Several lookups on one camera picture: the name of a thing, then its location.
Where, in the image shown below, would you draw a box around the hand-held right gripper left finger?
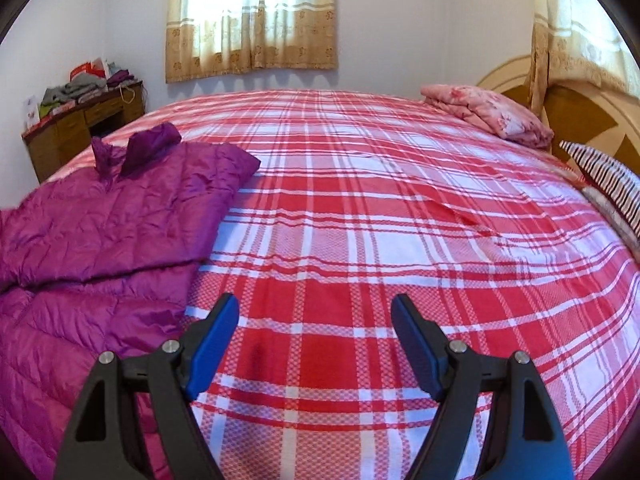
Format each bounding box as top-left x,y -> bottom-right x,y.
52,292 -> 241,480

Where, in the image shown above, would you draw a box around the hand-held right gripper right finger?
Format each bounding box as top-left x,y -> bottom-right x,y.
390,294 -> 576,480

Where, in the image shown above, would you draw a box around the purple down jacket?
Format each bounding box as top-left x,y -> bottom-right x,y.
0,122 -> 262,480

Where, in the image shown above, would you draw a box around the purple folded clothes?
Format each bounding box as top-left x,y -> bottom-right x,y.
105,67 -> 136,88

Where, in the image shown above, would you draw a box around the grey clothes pile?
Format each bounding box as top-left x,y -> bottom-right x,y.
40,74 -> 108,106

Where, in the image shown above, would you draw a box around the red plaid bed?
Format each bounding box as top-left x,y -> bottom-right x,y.
0,89 -> 640,480

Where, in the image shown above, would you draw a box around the pink floral folded quilt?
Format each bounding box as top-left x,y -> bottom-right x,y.
420,84 -> 555,150

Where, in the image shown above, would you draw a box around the striped pillow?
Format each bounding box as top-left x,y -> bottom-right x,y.
559,140 -> 640,241

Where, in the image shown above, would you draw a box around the brown wooden desk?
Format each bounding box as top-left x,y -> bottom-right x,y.
21,80 -> 146,184

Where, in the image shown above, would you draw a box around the wooden headboard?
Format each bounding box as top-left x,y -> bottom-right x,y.
474,57 -> 640,191

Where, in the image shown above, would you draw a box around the white printed card box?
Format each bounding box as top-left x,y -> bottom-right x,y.
22,95 -> 41,128

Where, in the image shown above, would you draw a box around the red box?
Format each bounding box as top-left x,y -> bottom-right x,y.
69,60 -> 108,83

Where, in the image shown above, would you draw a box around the beige floral window curtain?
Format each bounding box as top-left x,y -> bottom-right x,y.
165,0 -> 338,84
530,0 -> 640,116

